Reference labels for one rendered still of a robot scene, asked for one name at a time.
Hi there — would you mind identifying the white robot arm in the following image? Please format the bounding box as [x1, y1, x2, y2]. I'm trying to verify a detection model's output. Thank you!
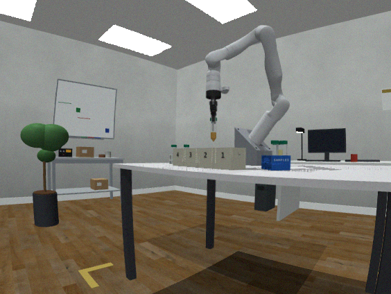
[205, 25, 290, 145]

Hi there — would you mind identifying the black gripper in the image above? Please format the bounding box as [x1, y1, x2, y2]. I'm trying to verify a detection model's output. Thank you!
[206, 90, 221, 123]

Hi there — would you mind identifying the beige bucket adapter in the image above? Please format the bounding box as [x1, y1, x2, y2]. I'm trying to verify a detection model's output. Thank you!
[173, 148, 185, 166]
[215, 147, 246, 170]
[198, 148, 215, 168]
[184, 148, 199, 168]

